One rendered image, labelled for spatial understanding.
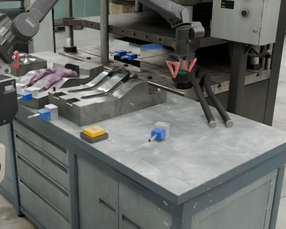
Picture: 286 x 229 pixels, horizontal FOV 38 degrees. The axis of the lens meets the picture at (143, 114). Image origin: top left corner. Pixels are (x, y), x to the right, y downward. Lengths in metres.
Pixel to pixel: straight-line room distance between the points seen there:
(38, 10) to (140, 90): 0.67
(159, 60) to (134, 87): 0.87
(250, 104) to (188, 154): 1.33
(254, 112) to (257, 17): 0.94
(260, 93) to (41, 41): 3.98
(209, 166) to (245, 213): 0.35
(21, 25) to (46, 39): 4.81
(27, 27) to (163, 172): 0.64
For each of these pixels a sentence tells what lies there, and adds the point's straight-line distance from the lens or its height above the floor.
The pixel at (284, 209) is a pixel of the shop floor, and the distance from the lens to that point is 2.80.
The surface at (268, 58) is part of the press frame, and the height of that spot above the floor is 0.86.
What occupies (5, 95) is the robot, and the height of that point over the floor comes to 0.99.
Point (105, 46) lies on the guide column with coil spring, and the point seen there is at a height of 0.90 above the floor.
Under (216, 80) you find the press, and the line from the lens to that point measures 2.49.
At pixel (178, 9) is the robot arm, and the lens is 1.71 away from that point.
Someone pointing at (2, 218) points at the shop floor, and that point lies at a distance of 2.64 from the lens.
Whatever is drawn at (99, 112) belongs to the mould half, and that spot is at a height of 0.84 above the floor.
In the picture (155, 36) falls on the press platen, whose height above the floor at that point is 1.03.
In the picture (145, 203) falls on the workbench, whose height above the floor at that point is 0.64.
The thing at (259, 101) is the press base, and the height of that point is 0.58.
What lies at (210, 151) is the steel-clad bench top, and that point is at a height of 0.80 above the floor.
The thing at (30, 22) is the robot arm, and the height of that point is 1.26.
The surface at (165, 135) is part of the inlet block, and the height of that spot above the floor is 0.82.
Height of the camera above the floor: 1.46
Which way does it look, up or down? 21 degrees down
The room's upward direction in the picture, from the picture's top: 1 degrees clockwise
